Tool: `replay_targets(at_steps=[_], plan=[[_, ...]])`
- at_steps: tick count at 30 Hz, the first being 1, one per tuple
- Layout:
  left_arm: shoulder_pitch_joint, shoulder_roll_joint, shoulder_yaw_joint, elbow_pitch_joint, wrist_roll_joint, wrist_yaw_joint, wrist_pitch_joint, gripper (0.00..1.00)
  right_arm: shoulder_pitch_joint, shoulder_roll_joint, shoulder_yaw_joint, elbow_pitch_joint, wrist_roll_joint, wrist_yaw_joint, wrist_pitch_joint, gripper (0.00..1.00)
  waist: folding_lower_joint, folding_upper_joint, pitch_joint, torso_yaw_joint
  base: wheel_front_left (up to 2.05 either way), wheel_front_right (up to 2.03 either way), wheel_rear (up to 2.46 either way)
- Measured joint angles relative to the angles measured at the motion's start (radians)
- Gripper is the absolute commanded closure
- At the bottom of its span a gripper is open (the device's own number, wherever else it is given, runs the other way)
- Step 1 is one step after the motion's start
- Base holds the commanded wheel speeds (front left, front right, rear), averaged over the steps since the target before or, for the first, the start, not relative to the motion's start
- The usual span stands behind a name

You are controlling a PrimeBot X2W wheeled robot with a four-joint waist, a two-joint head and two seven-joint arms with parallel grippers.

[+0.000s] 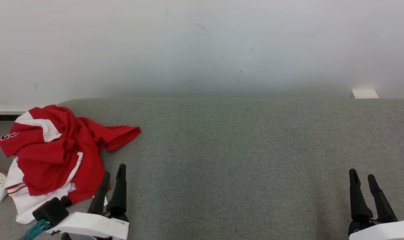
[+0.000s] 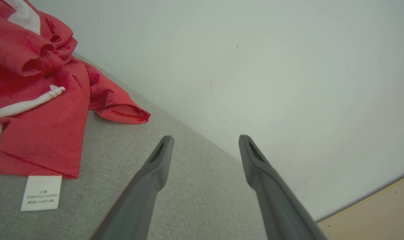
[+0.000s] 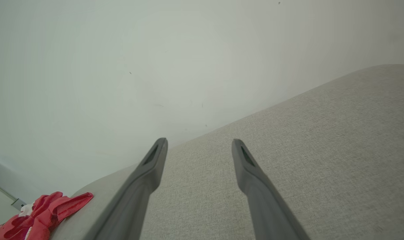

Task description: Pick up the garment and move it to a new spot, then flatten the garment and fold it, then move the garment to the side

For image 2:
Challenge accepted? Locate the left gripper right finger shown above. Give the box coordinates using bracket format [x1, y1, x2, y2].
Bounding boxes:
[239, 135, 327, 240]

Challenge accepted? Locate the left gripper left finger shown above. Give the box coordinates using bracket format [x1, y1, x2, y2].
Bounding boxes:
[90, 135, 174, 240]

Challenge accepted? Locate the red and white basketball jersey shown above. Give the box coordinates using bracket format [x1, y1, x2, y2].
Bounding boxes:
[0, 0, 151, 212]

